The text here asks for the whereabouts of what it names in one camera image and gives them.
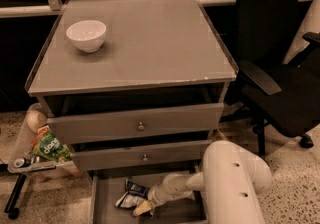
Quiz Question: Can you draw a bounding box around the paper towel roll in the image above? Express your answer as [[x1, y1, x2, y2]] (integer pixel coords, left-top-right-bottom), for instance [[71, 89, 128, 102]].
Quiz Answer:
[[26, 110, 47, 132]]

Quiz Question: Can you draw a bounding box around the black cart leg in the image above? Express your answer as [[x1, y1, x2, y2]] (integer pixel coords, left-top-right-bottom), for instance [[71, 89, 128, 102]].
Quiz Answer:
[[4, 174, 26, 220]]

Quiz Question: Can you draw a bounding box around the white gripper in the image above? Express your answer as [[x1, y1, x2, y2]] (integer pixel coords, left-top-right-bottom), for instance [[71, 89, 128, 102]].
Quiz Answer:
[[132, 173, 193, 217]]

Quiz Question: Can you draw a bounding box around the grey drawer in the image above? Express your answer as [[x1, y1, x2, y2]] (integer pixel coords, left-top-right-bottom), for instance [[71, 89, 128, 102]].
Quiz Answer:
[[48, 103, 224, 144], [72, 140, 212, 171], [90, 162, 208, 224]]

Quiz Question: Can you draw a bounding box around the blue chip bag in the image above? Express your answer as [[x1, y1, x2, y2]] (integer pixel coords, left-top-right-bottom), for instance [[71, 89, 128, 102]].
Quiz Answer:
[[115, 179, 149, 212]]

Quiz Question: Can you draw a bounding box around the grey middle drawer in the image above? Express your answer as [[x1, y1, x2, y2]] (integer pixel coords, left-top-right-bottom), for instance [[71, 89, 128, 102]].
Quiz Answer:
[[72, 140, 212, 171]]

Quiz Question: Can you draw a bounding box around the grey drawer cabinet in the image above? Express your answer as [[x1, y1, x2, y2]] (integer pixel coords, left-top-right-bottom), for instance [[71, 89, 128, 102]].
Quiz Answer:
[[25, 0, 240, 224]]

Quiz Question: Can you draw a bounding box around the grey bottom drawer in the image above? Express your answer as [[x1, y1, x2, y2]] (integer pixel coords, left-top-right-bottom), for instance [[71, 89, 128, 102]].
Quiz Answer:
[[90, 162, 208, 224]]

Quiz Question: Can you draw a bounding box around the soda can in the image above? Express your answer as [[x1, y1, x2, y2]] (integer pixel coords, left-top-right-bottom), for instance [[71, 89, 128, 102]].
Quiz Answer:
[[14, 157, 31, 168]]

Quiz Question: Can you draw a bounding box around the green chip bag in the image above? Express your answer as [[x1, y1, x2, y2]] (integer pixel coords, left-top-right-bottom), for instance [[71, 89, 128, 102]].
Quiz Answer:
[[31, 126, 71, 162]]

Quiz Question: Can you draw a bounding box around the clear side bin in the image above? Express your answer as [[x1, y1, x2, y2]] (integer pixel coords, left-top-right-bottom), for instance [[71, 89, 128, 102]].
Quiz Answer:
[[8, 118, 80, 175]]

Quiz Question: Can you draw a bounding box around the white ceramic bowl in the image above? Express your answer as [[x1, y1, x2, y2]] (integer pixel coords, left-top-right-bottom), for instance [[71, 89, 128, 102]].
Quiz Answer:
[[66, 20, 106, 53]]

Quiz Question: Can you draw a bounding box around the black office chair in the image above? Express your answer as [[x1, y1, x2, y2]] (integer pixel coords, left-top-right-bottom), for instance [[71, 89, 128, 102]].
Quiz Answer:
[[225, 0, 320, 156]]

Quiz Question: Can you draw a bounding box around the grey top drawer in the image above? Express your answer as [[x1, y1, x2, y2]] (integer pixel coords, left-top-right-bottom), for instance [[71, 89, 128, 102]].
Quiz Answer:
[[48, 103, 224, 144]]

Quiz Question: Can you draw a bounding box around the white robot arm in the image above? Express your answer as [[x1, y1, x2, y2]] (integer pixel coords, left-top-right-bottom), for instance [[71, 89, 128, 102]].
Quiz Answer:
[[141, 0, 319, 224]]

